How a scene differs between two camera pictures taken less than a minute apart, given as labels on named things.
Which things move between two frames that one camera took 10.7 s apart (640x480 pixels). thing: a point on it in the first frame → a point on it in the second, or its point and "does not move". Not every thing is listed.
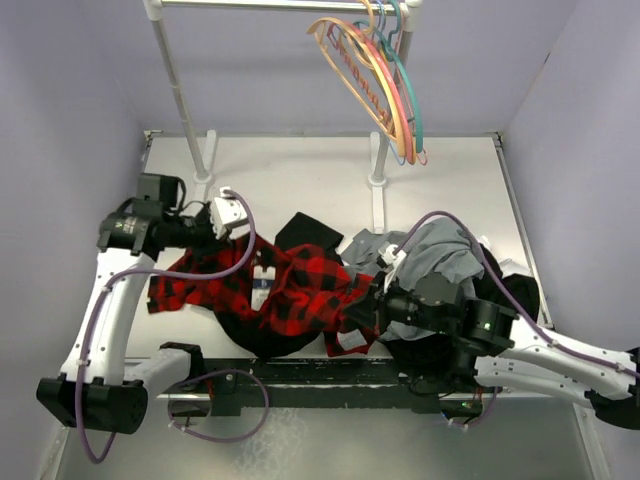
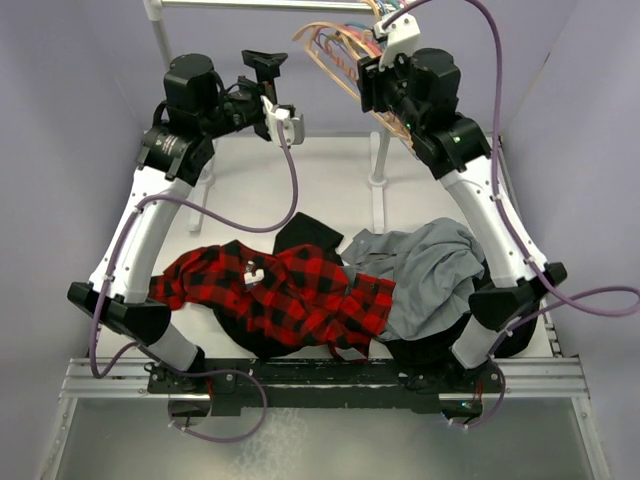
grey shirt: [439, 247] does not move
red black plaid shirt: [305, 291] does not move
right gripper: [371, 309] → [372, 78]
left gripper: [211, 240] → [266, 70]
